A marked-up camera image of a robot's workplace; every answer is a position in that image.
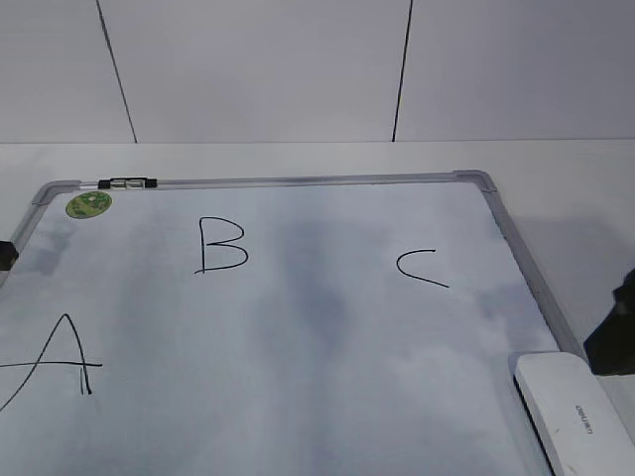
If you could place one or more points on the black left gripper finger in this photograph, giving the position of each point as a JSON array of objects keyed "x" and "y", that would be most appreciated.
[{"x": 8, "y": 255}]

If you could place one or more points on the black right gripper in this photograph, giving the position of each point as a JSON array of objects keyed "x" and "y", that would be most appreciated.
[{"x": 610, "y": 347}]

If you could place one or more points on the white deli whiteboard eraser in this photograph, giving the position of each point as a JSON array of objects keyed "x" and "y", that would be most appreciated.
[{"x": 579, "y": 429}]

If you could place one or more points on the round green sticker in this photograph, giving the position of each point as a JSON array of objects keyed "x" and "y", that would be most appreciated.
[{"x": 88, "y": 204}]

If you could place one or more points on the black clear hanging clip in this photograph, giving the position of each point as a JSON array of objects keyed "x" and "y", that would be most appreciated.
[{"x": 127, "y": 183}]

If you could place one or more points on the white whiteboard with grey frame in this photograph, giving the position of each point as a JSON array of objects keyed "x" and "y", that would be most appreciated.
[{"x": 276, "y": 326}]

